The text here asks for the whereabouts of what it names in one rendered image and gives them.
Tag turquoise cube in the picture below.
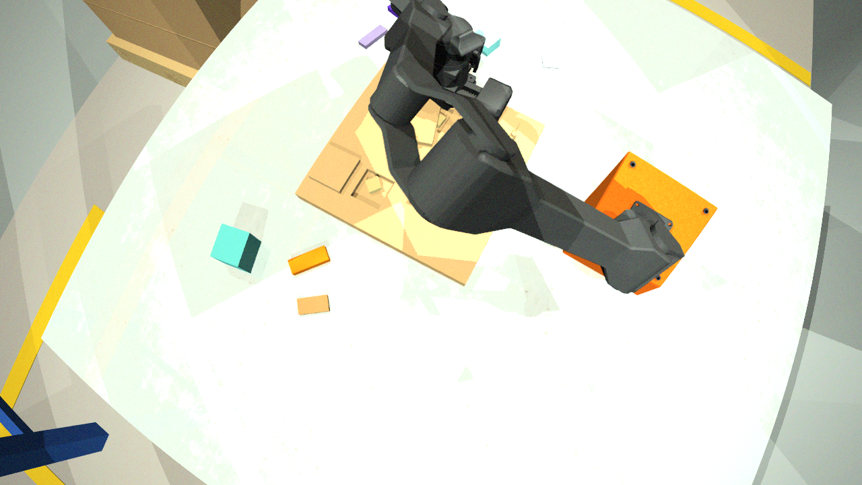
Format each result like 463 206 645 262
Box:
210 224 261 273

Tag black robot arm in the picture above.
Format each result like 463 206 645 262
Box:
368 0 685 294

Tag light teal cube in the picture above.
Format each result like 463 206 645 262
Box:
475 26 501 56

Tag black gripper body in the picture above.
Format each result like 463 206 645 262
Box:
434 58 512 121

